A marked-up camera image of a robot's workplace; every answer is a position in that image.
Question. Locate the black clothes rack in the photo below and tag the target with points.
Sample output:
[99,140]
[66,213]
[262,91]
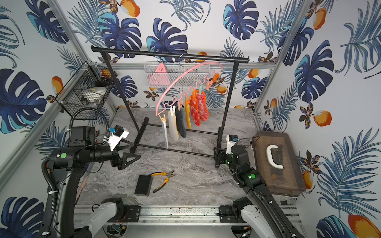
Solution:
[234,60]

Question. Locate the beige yellow-edged insole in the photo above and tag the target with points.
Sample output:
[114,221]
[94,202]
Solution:
[173,124]

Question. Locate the dark navy insole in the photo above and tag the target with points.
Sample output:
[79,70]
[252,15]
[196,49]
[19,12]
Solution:
[179,113]

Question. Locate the black wire basket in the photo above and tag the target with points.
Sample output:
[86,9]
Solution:
[89,87]

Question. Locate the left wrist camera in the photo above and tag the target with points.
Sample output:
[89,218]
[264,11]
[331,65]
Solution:
[116,135]

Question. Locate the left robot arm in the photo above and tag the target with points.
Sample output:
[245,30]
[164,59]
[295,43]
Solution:
[63,170]

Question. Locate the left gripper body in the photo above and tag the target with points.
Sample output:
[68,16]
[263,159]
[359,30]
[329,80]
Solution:
[119,160]

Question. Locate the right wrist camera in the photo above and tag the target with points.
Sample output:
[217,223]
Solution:
[231,141]

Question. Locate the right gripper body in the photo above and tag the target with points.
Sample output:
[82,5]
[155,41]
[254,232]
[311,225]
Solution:
[221,154]

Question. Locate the light blue insole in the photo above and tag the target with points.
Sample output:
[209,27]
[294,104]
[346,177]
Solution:
[164,128]

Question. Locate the red patterned insole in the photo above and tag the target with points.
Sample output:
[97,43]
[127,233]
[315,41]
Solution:
[198,107]

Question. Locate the orange insole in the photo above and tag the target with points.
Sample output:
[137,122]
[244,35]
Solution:
[188,114]

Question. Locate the white bowl in basket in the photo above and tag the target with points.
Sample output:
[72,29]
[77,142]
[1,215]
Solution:
[93,95]

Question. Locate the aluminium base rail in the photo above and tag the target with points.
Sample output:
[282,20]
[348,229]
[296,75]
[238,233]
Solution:
[187,215]

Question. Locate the pink triangle item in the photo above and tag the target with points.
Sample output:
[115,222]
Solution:
[160,77]

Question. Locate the small black box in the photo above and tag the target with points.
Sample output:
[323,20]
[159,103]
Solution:
[143,186]

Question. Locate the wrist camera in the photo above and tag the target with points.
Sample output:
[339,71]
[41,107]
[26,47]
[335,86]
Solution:
[231,141]
[116,135]

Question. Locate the pink clip hanger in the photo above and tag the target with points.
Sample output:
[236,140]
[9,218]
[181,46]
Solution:
[215,68]

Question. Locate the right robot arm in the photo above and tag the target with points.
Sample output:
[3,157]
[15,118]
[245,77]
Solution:
[259,208]

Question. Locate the clear wall shelf basket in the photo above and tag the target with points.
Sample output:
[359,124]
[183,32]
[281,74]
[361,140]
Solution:
[180,75]

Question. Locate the brown plastic toolbox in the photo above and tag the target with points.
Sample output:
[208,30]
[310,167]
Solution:
[276,162]

